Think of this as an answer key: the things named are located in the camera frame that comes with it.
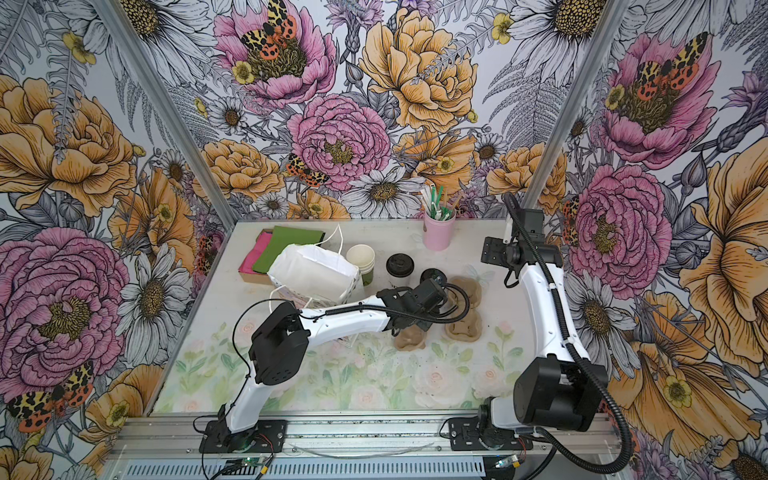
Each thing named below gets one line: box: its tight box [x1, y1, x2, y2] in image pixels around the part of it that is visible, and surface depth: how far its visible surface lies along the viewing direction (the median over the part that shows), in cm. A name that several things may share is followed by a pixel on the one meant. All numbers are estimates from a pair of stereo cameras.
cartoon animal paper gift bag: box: [268, 224, 360, 308], surface depth 81 cm
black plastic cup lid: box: [386, 253, 415, 278], surface depth 97 cm
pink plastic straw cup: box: [424, 211, 457, 251], surface depth 113 cm
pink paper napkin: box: [238, 232, 272, 274], surface depth 110 cm
